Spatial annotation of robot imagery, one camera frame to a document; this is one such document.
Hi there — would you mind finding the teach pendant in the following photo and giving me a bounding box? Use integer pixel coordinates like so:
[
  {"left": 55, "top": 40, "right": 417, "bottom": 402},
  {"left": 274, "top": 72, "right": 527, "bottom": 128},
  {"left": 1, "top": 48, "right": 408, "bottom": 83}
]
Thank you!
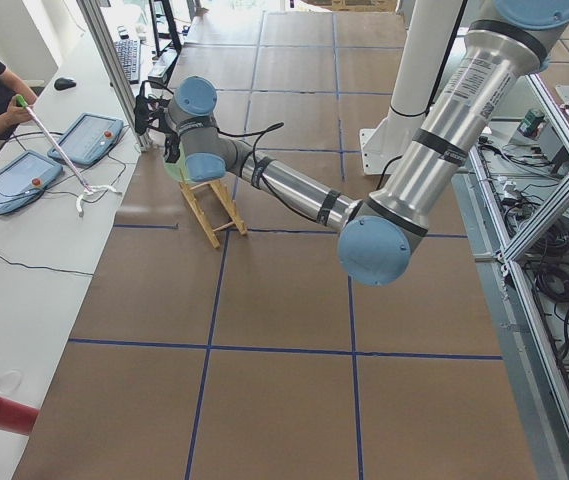
[
  {"left": 56, "top": 113, "right": 124, "bottom": 167},
  {"left": 0, "top": 150, "right": 62, "bottom": 214}
]

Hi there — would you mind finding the aluminium side frame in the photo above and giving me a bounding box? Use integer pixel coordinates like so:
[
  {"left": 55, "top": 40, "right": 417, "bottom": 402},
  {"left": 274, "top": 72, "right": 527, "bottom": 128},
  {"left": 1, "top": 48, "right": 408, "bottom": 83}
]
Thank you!
[{"left": 470, "top": 74, "right": 569, "bottom": 478}]

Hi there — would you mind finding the far teach pendant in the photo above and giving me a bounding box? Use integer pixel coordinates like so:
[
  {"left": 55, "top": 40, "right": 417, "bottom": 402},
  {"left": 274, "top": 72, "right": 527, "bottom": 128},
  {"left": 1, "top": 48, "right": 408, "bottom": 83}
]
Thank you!
[{"left": 56, "top": 113, "right": 124, "bottom": 167}]

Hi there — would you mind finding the mint green plate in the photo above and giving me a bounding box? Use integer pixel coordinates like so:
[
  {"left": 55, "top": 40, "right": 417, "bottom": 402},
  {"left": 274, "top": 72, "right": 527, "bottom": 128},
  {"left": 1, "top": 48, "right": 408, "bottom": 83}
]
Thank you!
[{"left": 163, "top": 148, "right": 191, "bottom": 183}]

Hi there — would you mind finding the man's hand holding rod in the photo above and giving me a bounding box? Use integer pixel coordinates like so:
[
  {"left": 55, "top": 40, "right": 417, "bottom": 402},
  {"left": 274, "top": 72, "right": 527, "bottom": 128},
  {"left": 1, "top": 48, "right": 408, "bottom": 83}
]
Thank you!
[{"left": 4, "top": 94, "right": 32, "bottom": 126}]

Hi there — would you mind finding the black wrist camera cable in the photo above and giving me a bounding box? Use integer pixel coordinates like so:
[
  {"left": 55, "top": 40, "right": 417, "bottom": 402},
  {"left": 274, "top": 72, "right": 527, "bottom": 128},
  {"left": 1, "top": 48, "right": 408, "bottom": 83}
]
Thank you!
[{"left": 135, "top": 79, "right": 345, "bottom": 226}]

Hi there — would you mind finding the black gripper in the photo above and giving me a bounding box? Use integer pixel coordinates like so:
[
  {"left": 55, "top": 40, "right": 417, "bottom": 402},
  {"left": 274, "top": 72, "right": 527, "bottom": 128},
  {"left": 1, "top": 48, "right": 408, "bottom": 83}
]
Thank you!
[{"left": 149, "top": 97, "right": 180, "bottom": 163}]

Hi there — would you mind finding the wooden dish rack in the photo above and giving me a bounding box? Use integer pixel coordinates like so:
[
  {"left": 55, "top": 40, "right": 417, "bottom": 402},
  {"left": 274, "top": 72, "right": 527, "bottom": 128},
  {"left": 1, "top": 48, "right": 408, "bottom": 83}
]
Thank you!
[{"left": 179, "top": 180, "right": 248, "bottom": 249}]

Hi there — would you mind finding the metal rod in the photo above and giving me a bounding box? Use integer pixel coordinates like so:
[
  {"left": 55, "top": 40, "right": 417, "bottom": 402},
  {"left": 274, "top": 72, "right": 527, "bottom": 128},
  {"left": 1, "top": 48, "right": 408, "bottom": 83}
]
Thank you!
[{"left": 14, "top": 93, "right": 123, "bottom": 218}]

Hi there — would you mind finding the black computer box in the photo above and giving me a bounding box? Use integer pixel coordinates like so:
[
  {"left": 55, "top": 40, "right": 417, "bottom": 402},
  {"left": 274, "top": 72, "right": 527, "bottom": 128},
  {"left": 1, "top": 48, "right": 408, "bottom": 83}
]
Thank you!
[{"left": 147, "top": 49, "right": 178, "bottom": 85}]

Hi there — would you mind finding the black keyboard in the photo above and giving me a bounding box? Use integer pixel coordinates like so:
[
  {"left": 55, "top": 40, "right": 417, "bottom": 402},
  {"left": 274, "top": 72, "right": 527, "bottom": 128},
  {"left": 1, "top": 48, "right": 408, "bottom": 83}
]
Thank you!
[{"left": 113, "top": 38, "right": 141, "bottom": 84}]

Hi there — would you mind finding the green multimeter box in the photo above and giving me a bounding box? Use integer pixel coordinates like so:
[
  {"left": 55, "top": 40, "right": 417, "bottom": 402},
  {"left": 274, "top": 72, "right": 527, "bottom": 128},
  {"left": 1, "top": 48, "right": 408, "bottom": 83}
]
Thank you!
[{"left": 517, "top": 108, "right": 545, "bottom": 139}]

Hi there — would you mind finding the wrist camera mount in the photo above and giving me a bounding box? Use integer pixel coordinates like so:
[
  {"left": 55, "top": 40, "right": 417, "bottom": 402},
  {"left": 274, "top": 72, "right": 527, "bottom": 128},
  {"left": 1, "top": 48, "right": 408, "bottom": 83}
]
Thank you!
[{"left": 134, "top": 81, "right": 158, "bottom": 135}]

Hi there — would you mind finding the aluminium frame post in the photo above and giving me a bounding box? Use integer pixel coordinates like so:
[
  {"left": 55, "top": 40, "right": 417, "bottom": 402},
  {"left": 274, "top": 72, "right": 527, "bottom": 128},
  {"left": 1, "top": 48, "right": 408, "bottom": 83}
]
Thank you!
[{"left": 76, "top": 0, "right": 153, "bottom": 152}]

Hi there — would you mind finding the black computer mouse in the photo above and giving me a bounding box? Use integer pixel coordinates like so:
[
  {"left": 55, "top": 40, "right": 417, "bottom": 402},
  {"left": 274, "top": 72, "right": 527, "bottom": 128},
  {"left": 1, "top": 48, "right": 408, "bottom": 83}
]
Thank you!
[{"left": 53, "top": 77, "right": 77, "bottom": 91}]

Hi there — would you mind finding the near teach pendant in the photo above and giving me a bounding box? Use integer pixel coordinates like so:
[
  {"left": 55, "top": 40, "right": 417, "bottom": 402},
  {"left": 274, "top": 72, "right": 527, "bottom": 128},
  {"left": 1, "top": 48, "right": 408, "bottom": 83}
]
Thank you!
[{"left": 0, "top": 150, "right": 62, "bottom": 214}]

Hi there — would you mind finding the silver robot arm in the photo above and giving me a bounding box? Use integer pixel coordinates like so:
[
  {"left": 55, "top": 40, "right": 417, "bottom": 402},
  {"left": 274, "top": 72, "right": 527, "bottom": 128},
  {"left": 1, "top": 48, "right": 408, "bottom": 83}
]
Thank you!
[{"left": 135, "top": 1, "right": 569, "bottom": 286}]

